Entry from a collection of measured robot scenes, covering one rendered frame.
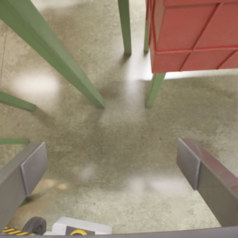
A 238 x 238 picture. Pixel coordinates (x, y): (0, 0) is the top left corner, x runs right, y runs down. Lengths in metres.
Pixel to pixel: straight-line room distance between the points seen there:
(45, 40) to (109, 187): 0.75
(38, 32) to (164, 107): 0.73
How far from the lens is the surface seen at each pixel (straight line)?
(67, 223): 0.93
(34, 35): 0.36
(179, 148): 0.16
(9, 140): 0.96
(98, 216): 1.00
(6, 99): 0.90
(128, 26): 0.82
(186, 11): 0.24
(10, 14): 0.32
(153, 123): 0.92
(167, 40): 0.29
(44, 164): 0.17
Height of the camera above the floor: 0.91
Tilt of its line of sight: 80 degrees down
